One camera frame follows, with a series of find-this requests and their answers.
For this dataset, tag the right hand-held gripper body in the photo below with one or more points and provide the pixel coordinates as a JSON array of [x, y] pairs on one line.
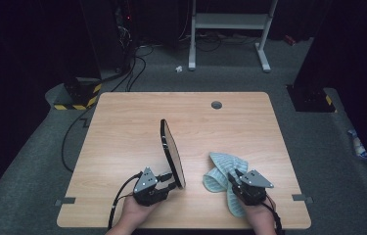
[[252, 189]]

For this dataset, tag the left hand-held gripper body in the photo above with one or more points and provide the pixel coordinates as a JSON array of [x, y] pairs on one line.
[[146, 189]]

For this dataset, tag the light blue striped towel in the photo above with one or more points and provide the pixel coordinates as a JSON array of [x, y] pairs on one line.
[[223, 166]]

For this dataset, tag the black floral mirror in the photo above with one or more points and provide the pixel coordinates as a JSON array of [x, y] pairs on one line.
[[174, 156]]

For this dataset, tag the person's left hand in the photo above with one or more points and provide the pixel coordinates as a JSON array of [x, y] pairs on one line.
[[133, 213]]

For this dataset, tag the person's right hand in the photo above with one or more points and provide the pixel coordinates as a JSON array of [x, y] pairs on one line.
[[261, 217]]

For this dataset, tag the grey tape strip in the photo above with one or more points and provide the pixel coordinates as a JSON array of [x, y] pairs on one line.
[[301, 197], [65, 201]]

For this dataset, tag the grey table grommet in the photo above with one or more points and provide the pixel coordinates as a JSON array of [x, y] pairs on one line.
[[216, 105]]

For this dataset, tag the black yellow striped base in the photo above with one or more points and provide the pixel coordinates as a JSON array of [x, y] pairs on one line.
[[311, 99], [80, 94]]

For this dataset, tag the white crumpled paper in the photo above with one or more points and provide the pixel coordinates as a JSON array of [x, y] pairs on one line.
[[178, 69]]

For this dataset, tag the blue white packet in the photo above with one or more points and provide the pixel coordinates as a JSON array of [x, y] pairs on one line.
[[358, 147]]

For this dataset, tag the small red object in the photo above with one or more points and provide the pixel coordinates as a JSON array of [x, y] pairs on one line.
[[289, 40]]

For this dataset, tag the dark equipment rack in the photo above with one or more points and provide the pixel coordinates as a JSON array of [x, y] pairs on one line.
[[124, 32]]

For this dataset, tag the white metal stand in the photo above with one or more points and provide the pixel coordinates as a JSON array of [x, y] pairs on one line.
[[230, 21]]

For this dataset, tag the black curtain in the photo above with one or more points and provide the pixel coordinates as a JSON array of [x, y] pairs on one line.
[[350, 49], [24, 49]]

